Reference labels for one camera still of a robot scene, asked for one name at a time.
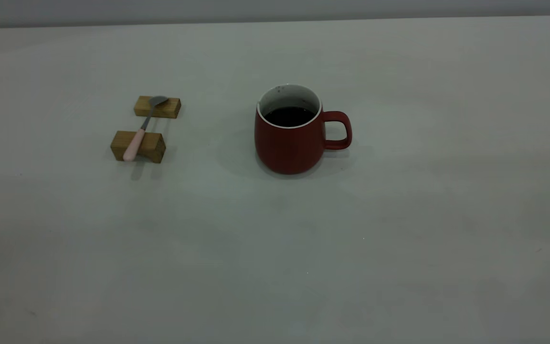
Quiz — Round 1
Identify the pink-handled metal spoon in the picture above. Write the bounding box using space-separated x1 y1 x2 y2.
122 96 168 162

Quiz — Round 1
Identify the arched wooden block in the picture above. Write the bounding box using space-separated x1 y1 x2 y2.
110 130 167 164

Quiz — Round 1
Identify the flat wooden block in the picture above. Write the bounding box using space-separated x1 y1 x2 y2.
134 96 181 119

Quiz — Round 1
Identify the red ceramic mug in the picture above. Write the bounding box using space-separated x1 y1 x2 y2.
254 85 353 175

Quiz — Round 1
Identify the dark coffee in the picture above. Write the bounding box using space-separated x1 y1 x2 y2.
263 106 316 128

